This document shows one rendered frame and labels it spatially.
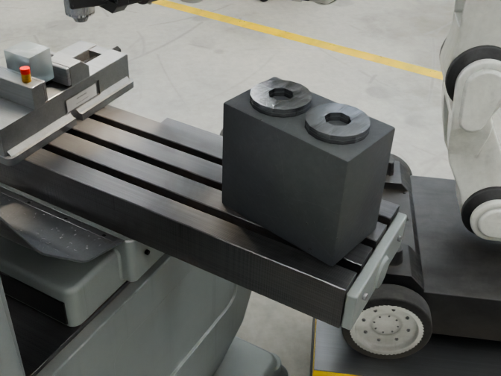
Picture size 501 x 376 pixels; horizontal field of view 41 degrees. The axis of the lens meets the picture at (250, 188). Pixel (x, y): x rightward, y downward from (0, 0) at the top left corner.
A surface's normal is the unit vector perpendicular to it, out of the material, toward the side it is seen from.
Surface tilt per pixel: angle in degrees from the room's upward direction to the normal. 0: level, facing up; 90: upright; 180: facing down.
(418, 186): 0
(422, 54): 0
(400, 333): 90
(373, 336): 90
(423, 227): 0
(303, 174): 90
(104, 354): 90
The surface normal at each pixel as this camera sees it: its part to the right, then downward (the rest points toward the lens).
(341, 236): 0.76, 0.41
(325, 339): 0.04, -0.80
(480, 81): -0.12, 0.59
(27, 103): -0.48, 0.51
